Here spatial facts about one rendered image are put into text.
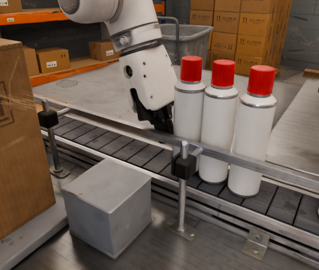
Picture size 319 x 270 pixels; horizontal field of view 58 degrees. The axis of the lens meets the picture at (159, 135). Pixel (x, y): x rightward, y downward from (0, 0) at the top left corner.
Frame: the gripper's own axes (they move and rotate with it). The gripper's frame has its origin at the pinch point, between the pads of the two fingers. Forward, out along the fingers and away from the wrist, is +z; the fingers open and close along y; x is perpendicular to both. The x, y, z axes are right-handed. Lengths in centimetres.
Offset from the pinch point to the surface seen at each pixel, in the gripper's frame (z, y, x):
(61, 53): -47, 208, 292
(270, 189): 12.7, 2.3, -16.2
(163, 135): -0.9, -4.3, -2.7
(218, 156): 3.1, -4.3, -11.9
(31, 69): -38, 167, 305
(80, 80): -12, 40, 67
